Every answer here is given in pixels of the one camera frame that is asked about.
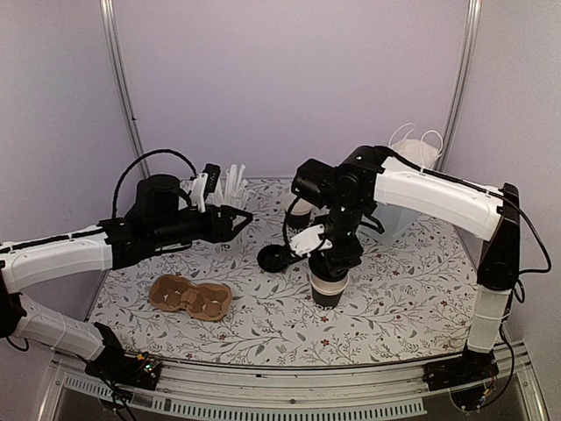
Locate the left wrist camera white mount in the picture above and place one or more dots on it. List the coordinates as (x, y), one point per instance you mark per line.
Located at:
(204, 184)

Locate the light blue paper bag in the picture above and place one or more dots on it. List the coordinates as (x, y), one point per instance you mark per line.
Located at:
(424, 152)

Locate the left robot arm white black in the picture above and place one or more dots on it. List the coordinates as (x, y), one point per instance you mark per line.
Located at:
(163, 219)

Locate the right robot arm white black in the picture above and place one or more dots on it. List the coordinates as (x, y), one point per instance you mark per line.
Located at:
(373, 175)

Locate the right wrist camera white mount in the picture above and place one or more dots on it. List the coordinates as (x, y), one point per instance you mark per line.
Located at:
(310, 240)

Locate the black paper coffee cup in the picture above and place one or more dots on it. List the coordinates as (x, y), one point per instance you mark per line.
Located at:
(327, 289)

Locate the brown cardboard cup carrier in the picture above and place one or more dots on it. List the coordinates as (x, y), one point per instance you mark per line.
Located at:
(204, 301)

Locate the bundle of white wrapped straws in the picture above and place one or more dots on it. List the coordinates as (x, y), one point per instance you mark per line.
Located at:
(234, 191)

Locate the left aluminium frame post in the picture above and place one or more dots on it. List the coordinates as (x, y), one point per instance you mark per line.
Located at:
(109, 21)

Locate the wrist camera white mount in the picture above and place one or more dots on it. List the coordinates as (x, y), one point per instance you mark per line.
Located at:
(310, 240)
(204, 184)

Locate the aluminium front rail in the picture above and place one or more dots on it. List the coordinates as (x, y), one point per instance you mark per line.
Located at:
(203, 391)

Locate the black plastic cup lid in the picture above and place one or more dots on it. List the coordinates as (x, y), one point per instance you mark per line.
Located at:
(272, 259)

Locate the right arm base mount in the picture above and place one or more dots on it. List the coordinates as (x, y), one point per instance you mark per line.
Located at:
(474, 374)

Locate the aluminium frame post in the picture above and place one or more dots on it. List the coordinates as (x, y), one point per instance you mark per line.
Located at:
(109, 21)
(467, 52)

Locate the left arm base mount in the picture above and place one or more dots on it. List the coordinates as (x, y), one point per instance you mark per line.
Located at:
(140, 371)

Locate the floral patterned table mat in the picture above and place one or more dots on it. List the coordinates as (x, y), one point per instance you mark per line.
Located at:
(407, 301)

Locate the right aluminium frame post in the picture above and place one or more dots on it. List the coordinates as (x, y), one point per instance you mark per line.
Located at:
(467, 52)

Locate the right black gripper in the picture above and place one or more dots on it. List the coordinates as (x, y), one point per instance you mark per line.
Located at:
(343, 260)

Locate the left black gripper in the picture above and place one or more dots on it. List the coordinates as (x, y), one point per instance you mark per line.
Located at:
(222, 231)

